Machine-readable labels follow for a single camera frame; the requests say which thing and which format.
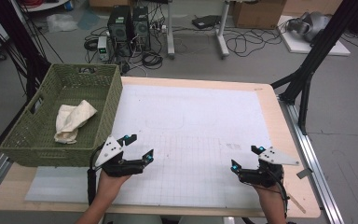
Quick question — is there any white floor board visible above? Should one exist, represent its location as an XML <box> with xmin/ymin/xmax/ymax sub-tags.
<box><xmin>278</xmin><ymin>15</ymin><xmax>351</xmax><ymax>57</ymax></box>

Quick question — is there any black flat device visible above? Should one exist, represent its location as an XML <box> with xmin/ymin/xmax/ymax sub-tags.
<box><xmin>191</xmin><ymin>14</ymin><xmax>222</xmax><ymax>30</ymax></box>

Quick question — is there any grey headset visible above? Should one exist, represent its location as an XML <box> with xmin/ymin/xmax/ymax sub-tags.
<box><xmin>286</xmin><ymin>11</ymin><xmax>332</xmax><ymax>43</ymax></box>

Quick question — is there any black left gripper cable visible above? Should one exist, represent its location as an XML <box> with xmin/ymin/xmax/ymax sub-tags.
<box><xmin>87</xmin><ymin>143</ymin><xmax>106</xmax><ymax>206</ymax></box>

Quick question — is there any black metal stand with cables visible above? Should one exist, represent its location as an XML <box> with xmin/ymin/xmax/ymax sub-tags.
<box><xmin>0</xmin><ymin>0</ymin><xmax>52</xmax><ymax>102</ymax></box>

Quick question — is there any white power supply unit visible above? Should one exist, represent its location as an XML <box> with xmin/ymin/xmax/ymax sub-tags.
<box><xmin>97</xmin><ymin>35</ymin><xmax>111</xmax><ymax>62</ymax></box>

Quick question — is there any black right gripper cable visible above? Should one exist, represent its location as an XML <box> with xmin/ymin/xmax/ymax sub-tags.
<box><xmin>267</xmin><ymin>169</ymin><xmax>291</xmax><ymax>218</ymax></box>

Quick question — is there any white desk leg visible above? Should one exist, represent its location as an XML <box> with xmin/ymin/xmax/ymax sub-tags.
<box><xmin>166</xmin><ymin>0</ymin><xmax>176</xmax><ymax>60</ymax></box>
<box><xmin>215</xmin><ymin>0</ymin><xmax>231</xmax><ymax>59</ymax></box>

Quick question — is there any black floor cable tangle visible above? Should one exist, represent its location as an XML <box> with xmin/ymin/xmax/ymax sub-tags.
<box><xmin>223</xmin><ymin>27</ymin><xmax>282</xmax><ymax>58</ymax></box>

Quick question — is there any person's right hand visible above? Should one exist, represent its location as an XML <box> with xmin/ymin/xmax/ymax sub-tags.
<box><xmin>254</xmin><ymin>183</ymin><xmax>285</xmax><ymax>208</ymax></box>

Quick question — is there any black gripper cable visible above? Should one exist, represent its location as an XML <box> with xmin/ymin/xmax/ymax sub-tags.
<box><xmin>87</xmin><ymin>143</ymin><xmax>106</xmax><ymax>206</ymax></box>
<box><xmin>267</xmin><ymin>169</ymin><xmax>291</xmax><ymax>218</ymax></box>

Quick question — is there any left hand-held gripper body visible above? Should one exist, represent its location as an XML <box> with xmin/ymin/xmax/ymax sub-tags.
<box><xmin>94</xmin><ymin>135</ymin><xmax>145</xmax><ymax>178</ymax></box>

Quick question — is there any cream printed cloth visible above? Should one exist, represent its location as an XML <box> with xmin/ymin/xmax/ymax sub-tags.
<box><xmin>54</xmin><ymin>99</ymin><xmax>98</xmax><ymax>145</ymax></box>

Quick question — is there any coiled black cable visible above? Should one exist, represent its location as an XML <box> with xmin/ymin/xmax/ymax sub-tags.
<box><xmin>141</xmin><ymin>50</ymin><xmax>164</xmax><ymax>70</ymax></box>

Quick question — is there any clear plastic bag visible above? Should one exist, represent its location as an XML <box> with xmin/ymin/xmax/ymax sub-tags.
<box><xmin>46</xmin><ymin>13</ymin><xmax>79</xmax><ymax>34</ymax></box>

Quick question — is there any brown cardboard box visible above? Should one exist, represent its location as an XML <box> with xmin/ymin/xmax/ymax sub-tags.
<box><xmin>232</xmin><ymin>0</ymin><xmax>287</xmax><ymax>30</ymax></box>

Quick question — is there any green woven basket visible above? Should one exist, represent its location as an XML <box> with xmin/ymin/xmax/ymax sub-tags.
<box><xmin>0</xmin><ymin>63</ymin><xmax>124</xmax><ymax>168</ymax></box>

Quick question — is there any black metal tripod stand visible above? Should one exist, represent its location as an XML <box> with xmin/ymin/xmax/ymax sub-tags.
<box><xmin>269</xmin><ymin>0</ymin><xmax>358</xmax><ymax>136</ymax></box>

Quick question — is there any grey tape piece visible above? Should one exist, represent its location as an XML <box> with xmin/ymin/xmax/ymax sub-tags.
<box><xmin>296</xmin><ymin>167</ymin><xmax>313</xmax><ymax>180</ymax></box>

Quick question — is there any person's left hand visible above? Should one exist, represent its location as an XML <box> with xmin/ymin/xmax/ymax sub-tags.
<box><xmin>97</xmin><ymin>169</ymin><xmax>132</xmax><ymax>200</ymax></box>

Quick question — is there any thin wooden stick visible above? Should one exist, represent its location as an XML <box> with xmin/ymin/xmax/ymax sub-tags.
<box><xmin>285</xmin><ymin>190</ymin><xmax>308</xmax><ymax>215</ymax></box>

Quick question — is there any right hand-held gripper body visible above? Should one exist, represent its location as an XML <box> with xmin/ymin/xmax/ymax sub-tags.
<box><xmin>239</xmin><ymin>146</ymin><xmax>300</xmax><ymax>189</ymax></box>

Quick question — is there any black computer tower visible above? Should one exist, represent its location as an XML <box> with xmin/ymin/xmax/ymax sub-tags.
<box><xmin>106</xmin><ymin>5</ymin><xmax>133</xmax><ymax>58</ymax></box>
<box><xmin>131</xmin><ymin>6</ymin><xmax>152</xmax><ymax>52</ymax></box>

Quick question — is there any white grid mat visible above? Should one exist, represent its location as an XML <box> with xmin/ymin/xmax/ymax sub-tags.
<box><xmin>24</xmin><ymin>83</ymin><xmax>292</xmax><ymax>211</ymax></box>

